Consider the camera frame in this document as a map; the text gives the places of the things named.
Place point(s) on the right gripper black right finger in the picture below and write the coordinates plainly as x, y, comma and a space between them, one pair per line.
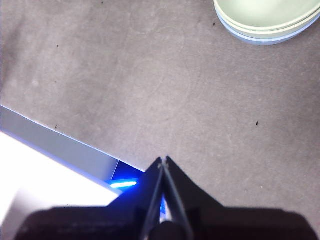
225, 222

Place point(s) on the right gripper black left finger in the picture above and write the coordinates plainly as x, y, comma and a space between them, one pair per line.
100, 222

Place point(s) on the blue ribbed bowl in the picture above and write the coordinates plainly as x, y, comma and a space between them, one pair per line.
265, 41

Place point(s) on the green ribbed bowl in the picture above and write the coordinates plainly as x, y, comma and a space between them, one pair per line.
265, 12
265, 34

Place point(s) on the blue glowing light strip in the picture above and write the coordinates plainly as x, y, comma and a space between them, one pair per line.
123, 184

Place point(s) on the grey table side panel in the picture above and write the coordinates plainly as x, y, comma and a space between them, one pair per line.
62, 147

